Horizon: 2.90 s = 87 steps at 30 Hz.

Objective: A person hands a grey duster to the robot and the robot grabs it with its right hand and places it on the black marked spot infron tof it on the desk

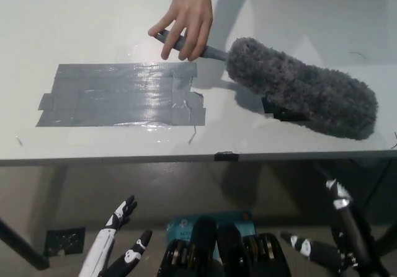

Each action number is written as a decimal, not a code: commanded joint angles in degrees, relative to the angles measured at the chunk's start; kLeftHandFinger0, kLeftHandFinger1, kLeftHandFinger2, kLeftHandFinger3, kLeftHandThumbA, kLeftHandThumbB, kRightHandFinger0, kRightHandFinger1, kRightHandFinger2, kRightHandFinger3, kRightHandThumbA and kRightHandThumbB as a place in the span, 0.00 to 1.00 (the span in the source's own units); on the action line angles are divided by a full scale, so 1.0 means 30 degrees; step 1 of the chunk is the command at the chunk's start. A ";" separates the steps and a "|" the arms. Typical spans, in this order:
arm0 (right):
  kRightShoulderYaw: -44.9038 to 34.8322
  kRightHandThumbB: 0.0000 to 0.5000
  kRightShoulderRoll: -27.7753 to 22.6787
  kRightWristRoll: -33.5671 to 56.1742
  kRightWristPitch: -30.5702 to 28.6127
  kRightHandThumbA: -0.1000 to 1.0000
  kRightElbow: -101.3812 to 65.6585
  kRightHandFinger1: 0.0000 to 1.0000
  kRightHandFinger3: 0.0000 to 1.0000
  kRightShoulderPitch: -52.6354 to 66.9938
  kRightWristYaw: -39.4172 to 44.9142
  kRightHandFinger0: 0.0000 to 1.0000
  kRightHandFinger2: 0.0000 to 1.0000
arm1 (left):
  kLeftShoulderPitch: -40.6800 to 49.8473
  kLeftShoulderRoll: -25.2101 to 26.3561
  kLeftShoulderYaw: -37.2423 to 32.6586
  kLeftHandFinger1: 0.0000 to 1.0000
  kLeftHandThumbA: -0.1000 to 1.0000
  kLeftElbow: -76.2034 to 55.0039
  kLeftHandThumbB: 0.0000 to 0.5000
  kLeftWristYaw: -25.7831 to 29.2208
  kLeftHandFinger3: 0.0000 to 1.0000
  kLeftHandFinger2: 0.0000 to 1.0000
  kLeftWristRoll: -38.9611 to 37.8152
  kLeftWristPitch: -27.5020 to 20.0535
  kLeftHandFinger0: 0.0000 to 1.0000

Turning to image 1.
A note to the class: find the person's bare hand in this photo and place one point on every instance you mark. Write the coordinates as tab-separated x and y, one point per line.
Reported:
192	13

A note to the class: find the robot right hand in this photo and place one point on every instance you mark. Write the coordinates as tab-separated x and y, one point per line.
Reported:
322	253

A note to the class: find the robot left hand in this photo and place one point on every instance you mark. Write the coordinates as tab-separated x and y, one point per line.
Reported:
99	246

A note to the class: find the grey fluffy duster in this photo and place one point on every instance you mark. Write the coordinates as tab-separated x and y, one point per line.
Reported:
294	81

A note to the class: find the black tape spot mark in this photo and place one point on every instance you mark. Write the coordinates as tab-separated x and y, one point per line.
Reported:
280	115

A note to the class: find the black table leg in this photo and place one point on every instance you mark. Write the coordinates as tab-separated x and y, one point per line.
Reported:
21	246

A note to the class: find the teal router box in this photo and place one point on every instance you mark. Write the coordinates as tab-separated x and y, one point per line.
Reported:
181	225

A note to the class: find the thin dark thread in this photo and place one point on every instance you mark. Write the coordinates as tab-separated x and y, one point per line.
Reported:
358	53
192	136

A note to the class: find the black floor bracket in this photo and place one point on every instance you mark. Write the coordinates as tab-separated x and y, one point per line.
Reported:
63	241

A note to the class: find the grey duct tape patch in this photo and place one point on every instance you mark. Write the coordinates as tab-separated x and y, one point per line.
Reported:
108	94

